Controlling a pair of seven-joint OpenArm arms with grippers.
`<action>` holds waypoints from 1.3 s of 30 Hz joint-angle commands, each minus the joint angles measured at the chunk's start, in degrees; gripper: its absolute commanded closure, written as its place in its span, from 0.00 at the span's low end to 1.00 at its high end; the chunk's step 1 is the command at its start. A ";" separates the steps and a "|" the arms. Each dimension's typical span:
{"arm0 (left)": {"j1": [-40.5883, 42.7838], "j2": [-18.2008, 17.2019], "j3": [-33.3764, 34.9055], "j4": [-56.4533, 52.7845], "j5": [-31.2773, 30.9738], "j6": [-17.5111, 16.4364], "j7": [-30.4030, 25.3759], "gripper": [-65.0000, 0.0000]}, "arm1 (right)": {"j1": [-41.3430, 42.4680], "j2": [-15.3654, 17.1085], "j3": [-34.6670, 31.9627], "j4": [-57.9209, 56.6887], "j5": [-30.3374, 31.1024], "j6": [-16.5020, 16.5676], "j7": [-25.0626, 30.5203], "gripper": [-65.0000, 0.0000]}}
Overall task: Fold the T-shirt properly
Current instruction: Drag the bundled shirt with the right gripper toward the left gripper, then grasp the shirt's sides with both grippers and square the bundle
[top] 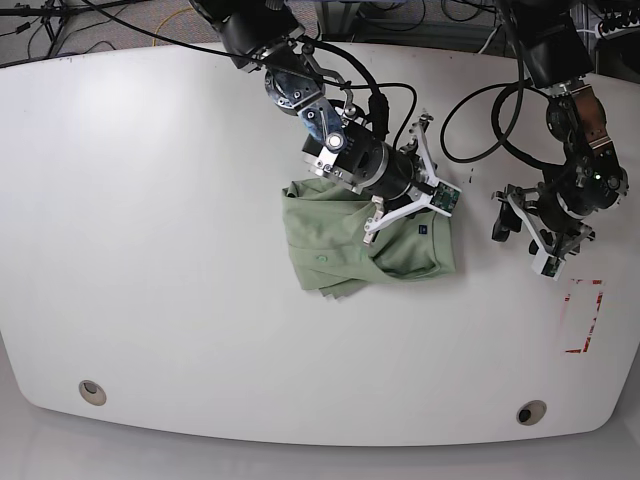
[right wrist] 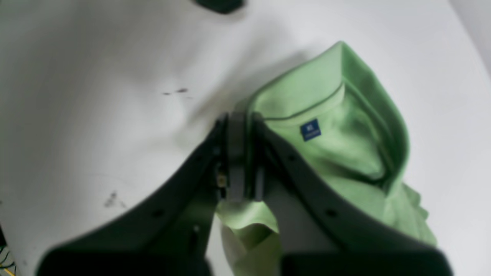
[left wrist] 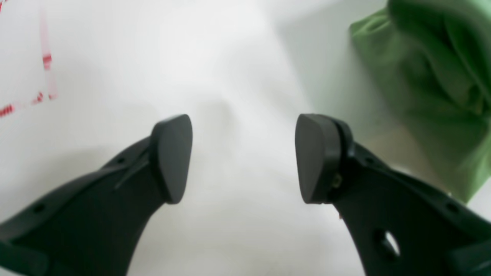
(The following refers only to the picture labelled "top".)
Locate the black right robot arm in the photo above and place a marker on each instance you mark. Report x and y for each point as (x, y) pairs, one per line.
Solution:
(341, 105)

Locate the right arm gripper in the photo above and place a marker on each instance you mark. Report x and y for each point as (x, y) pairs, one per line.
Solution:
(400, 182)

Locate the table cable grommet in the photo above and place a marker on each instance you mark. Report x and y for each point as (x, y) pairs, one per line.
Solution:
(92, 393)
(531, 413)

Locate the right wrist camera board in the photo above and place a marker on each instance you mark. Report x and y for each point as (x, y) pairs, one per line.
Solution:
(445, 199)

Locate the left table cable grommet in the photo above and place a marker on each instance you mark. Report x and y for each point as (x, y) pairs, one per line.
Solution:
(92, 393)

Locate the red tape rectangle marker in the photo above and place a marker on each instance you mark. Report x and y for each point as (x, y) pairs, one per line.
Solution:
(582, 305)

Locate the right table cable grommet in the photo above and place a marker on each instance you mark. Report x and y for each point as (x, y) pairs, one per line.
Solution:
(531, 413)

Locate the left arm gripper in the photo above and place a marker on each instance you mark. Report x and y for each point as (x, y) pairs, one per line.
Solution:
(554, 232)

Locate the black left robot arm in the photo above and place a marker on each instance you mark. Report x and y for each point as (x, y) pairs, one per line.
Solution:
(550, 181)

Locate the black tripod legs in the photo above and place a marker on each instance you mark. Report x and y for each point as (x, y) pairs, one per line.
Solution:
(50, 18)

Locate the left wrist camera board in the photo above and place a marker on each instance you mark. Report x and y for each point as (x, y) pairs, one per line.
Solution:
(552, 268)

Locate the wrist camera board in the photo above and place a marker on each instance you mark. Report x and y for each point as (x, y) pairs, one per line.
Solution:
(445, 199)
(552, 268)

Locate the white power strip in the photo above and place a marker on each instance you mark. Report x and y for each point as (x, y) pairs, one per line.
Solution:
(617, 25)

